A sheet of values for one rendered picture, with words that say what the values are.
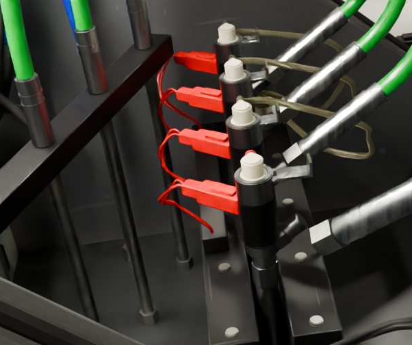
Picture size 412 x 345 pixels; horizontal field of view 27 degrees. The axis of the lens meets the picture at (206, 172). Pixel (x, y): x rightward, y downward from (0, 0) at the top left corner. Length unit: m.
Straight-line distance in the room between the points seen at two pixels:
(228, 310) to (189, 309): 0.24
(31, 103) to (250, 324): 0.24
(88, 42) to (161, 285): 0.33
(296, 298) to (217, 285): 0.07
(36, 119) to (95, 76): 0.09
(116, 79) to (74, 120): 0.07
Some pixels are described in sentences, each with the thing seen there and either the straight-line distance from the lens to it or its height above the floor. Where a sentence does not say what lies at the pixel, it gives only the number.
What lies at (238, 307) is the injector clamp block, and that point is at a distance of 0.68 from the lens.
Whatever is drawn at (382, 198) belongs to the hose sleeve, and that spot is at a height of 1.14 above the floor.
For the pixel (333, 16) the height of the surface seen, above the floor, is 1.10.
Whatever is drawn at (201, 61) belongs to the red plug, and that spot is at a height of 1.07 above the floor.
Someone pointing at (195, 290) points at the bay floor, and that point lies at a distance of 0.93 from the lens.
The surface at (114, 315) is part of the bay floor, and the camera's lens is 0.93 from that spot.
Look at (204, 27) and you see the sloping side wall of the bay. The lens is 0.90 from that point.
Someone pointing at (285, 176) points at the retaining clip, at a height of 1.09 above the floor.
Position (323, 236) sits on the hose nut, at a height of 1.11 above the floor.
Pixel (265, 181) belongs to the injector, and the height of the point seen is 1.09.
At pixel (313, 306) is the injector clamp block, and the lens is 0.67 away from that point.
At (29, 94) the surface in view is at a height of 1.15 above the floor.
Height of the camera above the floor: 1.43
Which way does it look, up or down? 32 degrees down
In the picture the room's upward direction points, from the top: 9 degrees counter-clockwise
